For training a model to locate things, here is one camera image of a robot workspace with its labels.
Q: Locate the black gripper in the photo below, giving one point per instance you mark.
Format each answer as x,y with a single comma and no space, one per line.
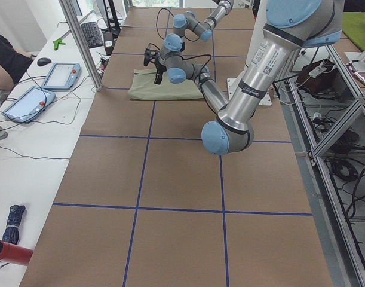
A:
160,66

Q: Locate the olive green long-sleeve shirt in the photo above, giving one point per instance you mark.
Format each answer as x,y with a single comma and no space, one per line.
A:
144,88

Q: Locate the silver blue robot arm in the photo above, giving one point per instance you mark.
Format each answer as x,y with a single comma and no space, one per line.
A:
203,30
289,26

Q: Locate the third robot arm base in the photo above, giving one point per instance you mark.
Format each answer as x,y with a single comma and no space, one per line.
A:
356,65

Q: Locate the black keyboard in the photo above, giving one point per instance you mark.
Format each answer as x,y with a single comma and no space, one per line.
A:
92,34

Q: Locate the blue teach pendant far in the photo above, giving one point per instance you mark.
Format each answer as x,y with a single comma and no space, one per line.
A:
62,76

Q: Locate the blue teach pendant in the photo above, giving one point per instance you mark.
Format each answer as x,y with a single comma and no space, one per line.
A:
62,76
29,105

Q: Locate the green plastic clamp tool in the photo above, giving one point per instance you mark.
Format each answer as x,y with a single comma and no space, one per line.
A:
57,43

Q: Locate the black computer mouse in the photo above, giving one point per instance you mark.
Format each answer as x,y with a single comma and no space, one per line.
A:
43,61

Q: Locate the blue teach pendant near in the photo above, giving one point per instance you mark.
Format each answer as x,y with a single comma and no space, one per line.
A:
29,105

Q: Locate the person in black shirt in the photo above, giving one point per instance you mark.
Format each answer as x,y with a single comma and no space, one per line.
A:
13,64

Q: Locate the folded dark blue umbrella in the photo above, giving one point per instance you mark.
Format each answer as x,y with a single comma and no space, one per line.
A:
11,233

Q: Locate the red cylinder tube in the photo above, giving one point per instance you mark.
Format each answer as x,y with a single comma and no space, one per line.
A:
15,254

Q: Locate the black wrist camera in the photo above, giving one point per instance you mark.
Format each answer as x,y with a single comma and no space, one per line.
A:
149,56

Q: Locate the aluminium frame post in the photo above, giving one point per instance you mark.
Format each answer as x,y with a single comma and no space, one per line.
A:
81,42

